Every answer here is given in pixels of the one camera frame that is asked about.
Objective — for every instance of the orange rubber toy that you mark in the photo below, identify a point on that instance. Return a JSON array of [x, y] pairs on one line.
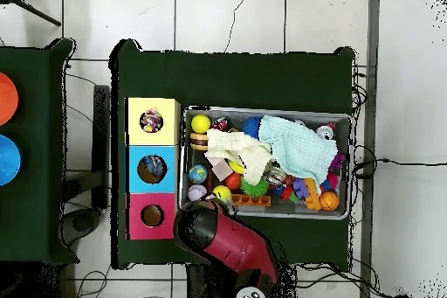
[[251, 200]]

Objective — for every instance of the white toy baseball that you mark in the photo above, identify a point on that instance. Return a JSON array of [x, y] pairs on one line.
[[197, 192]]

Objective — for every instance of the grey floor foot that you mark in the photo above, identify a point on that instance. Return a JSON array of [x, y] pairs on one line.
[[82, 223]]

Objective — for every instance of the orange toy basketball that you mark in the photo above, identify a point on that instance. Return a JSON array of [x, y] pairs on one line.
[[328, 200]]

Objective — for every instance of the yellow ball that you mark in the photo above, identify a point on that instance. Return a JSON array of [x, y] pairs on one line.
[[200, 124]]

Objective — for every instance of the brown toy burger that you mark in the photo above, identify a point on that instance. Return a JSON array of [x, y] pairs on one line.
[[199, 141]]

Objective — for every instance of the small globe ball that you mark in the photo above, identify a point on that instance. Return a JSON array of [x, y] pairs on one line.
[[197, 174]]

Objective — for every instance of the black upright panel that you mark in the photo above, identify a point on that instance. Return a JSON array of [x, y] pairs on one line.
[[101, 144]]

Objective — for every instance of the small polka dot paper ball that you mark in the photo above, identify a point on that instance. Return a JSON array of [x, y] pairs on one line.
[[151, 121]]

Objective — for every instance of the crushed clear plastic bottle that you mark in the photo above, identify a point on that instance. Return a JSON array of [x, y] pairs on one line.
[[153, 166]]

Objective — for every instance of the blue round bowl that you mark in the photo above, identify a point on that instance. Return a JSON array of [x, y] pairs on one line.
[[7, 160]]

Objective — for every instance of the dark green table cloth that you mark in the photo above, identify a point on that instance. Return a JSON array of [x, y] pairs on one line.
[[230, 81], [31, 207]]

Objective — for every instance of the orange round bowl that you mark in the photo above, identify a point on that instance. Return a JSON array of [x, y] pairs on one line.
[[7, 98]]

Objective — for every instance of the plain wooden block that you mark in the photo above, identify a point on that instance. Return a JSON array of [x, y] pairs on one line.
[[221, 170]]

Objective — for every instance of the cream waffle cloth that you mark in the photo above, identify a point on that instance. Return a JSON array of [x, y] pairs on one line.
[[237, 147]]

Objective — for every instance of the mint waffle cloth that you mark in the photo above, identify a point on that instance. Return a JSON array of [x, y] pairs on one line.
[[300, 147]]

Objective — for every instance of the wooden box three round holes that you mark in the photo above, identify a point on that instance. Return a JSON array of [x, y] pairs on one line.
[[136, 133]]

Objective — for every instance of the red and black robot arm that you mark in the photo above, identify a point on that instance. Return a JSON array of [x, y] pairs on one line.
[[237, 242]]

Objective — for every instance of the dark tripod leg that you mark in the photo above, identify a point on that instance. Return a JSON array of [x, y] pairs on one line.
[[35, 13]]

